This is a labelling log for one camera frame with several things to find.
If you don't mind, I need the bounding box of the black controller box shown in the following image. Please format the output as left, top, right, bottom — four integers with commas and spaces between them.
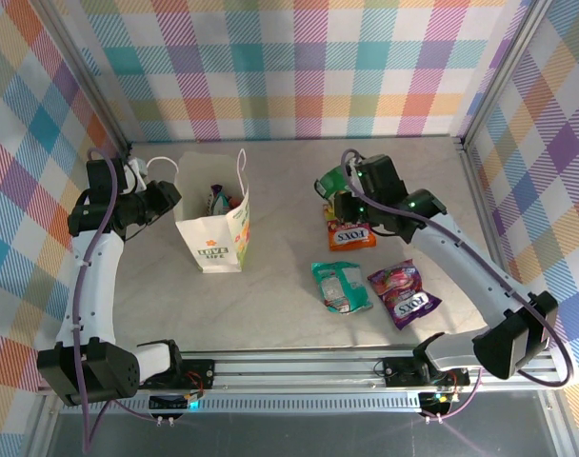
418, 390, 457, 416
148, 393, 200, 415

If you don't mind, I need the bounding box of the aluminium corner post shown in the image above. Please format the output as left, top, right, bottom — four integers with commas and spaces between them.
31, 0, 134, 161
460, 0, 555, 151

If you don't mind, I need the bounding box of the aluminium side rail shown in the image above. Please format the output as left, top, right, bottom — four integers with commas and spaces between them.
458, 140, 531, 351

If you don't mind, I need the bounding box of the long aluminium frame rail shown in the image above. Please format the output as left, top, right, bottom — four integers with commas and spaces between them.
36, 349, 565, 415

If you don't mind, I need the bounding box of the green candy packet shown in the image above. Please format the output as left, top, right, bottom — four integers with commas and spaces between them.
314, 164, 355, 201

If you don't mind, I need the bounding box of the floral paper gift bag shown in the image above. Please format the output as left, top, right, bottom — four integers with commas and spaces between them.
146, 148, 252, 275

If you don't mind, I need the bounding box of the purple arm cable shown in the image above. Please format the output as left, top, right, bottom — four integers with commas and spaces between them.
341, 148, 576, 425
71, 146, 160, 456

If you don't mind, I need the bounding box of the large orange Fox's fruits packet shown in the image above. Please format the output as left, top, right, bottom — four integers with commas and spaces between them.
322, 202, 379, 252

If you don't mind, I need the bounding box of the purple Fox's candy packet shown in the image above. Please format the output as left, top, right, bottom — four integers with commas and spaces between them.
367, 259, 444, 331
206, 184, 230, 216

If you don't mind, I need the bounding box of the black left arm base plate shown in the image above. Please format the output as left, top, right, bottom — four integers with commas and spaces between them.
174, 356, 218, 387

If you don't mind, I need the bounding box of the teal candy packet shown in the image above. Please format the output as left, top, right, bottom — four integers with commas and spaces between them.
310, 260, 374, 315

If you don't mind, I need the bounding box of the black right controller box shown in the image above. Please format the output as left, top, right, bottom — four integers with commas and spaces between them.
418, 390, 457, 416

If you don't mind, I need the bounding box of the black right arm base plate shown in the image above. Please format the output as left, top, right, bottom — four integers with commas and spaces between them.
379, 354, 471, 387

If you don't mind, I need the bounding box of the black left controller box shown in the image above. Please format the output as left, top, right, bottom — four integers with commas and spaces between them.
148, 393, 200, 415

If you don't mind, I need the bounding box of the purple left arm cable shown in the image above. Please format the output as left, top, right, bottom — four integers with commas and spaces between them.
71, 146, 160, 456

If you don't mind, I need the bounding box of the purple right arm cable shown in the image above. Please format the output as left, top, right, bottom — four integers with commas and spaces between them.
341, 148, 576, 425

